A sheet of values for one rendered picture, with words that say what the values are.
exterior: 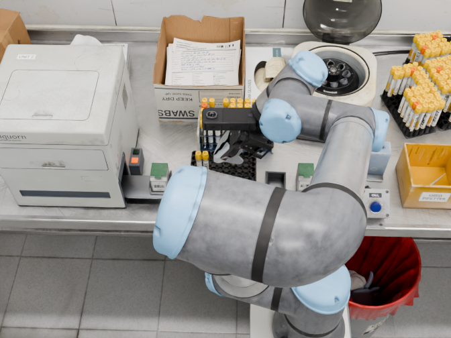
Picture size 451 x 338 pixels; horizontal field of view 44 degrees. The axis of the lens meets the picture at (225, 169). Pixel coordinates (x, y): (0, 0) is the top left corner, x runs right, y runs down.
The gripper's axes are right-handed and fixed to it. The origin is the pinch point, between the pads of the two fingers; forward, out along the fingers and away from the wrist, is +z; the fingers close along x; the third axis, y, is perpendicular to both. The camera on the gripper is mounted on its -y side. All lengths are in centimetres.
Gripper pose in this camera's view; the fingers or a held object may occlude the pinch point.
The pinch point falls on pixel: (214, 156)
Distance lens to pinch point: 128.0
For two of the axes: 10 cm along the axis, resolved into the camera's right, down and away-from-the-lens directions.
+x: 0.3, -8.0, 5.9
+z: -4.9, 5.0, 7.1
